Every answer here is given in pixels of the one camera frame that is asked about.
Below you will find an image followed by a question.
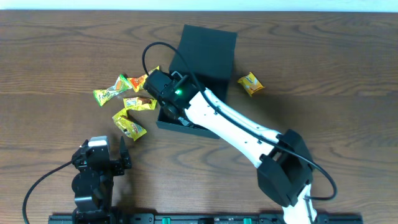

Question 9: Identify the black gift box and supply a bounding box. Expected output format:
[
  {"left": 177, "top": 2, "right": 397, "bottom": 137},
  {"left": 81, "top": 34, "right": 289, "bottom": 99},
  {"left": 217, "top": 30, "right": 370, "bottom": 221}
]
[{"left": 156, "top": 24, "right": 237, "bottom": 139}]

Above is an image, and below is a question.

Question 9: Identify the orange yellow peanut snack packet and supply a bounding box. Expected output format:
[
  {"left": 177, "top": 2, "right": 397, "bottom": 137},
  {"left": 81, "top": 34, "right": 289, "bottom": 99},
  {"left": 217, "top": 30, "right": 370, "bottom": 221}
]
[{"left": 127, "top": 66, "right": 160, "bottom": 92}]

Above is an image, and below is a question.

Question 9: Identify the yellow Apollo wafer packet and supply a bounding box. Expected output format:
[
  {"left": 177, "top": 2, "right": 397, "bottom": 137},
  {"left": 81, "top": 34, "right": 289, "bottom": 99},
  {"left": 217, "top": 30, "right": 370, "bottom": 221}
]
[{"left": 112, "top": 108, "right": 147, "bottom": 141}]

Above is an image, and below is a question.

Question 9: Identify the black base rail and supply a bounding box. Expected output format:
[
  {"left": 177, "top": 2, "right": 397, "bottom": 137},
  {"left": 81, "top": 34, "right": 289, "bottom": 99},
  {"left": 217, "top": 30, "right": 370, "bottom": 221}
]
[{"left": 48, "top": 212, "right": 364, "bottom": 224}]

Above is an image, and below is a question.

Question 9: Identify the yellow biscuit packet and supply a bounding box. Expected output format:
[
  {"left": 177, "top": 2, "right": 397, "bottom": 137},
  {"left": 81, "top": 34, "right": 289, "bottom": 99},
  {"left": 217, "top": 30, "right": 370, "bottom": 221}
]
[{"left": 237, "top": 72, "right": 265, "bottom": 97}]

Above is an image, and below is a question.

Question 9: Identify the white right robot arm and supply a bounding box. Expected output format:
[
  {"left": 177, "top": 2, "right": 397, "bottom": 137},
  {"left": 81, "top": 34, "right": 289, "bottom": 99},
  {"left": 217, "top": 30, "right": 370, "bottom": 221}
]
[{"left": 144, "top": 70, "right": 317, "bottom": 223}]

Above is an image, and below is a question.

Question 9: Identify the yellow Apollo chocolate cake packet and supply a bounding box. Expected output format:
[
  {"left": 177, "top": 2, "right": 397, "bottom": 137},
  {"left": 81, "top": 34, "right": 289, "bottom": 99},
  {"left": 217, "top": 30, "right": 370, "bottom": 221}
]
[{"left": 123, "top": 97, "right": 157, "bottom": 111}]

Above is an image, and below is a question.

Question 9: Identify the green pandan cake packet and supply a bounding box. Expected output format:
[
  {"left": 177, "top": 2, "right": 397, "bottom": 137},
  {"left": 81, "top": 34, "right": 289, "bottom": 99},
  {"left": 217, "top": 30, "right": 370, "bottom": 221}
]
[{"left": 93, "top": 74, "right": 133, "bottom": 107}]

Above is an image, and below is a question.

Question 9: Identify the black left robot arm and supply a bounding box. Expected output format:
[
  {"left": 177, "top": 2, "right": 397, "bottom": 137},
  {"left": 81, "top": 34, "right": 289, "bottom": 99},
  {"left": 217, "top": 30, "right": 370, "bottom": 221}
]
[{"left": 72, "top": 136, "right": 132, "bottom": 224}]

